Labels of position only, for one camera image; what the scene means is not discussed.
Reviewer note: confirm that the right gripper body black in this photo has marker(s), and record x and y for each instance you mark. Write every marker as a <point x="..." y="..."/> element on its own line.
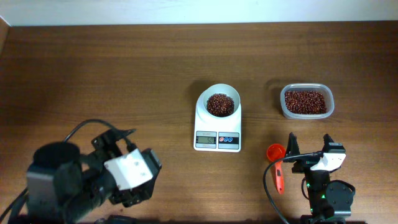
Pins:
<point x="305" y="165"/>

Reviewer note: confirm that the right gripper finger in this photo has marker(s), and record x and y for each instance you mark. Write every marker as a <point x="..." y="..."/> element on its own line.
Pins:
<point x="292" y="146"/>
<point x="327" y="139"/>

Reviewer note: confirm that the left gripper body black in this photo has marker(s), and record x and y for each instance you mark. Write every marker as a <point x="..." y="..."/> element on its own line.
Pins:
<point x="107" y="149"/>

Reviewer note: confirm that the orange measuring scoop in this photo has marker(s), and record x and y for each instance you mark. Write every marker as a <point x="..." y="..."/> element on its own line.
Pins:
<point x="275" y="152"/>

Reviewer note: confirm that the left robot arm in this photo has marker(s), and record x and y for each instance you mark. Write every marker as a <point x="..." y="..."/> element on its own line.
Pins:
<point x="64" y="185"/>

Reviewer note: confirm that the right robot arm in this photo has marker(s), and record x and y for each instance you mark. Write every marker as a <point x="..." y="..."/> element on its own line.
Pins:
<point x="330" y="200"/>

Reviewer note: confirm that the white digital kitchen scale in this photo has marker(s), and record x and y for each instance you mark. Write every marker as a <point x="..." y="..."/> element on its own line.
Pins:
<point x="217" y="134"/>

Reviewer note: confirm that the clear plastic container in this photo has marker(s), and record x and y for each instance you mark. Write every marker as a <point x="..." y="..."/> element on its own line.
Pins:
<point x="323" y="89"/>

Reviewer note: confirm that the red beans in container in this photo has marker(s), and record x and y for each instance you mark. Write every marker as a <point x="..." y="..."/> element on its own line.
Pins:
<point x="305" y="102"/>

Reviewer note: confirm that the red beans in bowl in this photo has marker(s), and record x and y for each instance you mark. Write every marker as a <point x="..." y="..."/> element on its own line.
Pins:
<point x="220" y="105"/>

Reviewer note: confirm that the white round bowl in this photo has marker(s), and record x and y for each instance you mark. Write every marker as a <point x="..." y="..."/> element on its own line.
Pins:
<point x="225" y="89"/>

